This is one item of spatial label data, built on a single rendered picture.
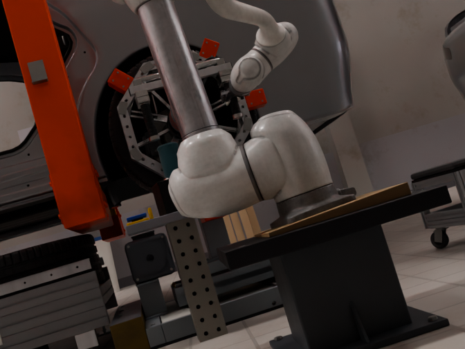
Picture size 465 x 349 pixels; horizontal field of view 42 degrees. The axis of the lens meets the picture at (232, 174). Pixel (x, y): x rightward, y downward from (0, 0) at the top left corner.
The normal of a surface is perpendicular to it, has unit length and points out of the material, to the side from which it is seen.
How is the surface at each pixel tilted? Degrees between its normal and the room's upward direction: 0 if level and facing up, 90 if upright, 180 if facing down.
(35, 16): 90
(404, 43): 90
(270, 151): 81
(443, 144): 90
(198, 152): 85
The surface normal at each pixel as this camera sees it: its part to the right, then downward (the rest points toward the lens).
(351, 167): 0.07, -0.11
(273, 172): -0.16, 0.06
